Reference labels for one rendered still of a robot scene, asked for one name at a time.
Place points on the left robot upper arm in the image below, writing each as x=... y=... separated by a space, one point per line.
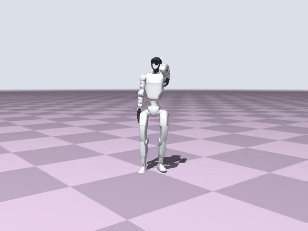
x=164 y=73

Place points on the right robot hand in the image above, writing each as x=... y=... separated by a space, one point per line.
x=138 y=114

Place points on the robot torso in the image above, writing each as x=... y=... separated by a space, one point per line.
x=154 y=90

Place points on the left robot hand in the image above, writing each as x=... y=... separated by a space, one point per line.
x=166 y=81

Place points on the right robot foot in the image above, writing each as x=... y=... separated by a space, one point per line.
x=143 y=169

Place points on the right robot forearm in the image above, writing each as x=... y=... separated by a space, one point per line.
x=140 y=102

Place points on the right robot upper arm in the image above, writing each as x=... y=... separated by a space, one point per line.
x=142 y=85

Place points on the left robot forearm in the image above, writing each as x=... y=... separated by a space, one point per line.
x=167 y=67

